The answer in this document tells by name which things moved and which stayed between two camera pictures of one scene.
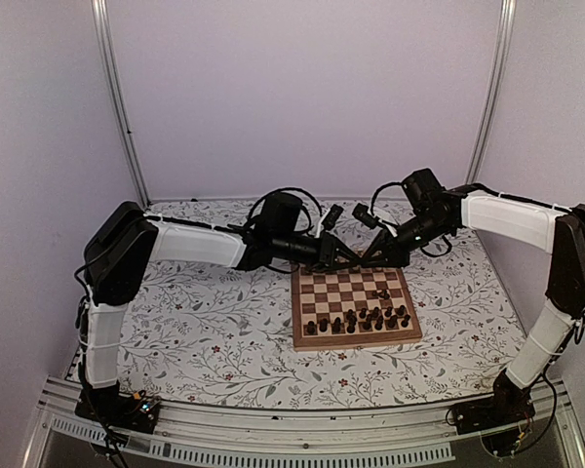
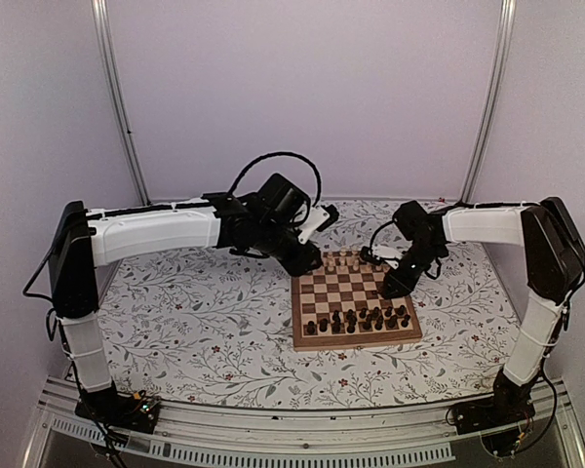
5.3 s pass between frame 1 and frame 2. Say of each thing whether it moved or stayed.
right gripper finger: moved
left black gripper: moved
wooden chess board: stayed
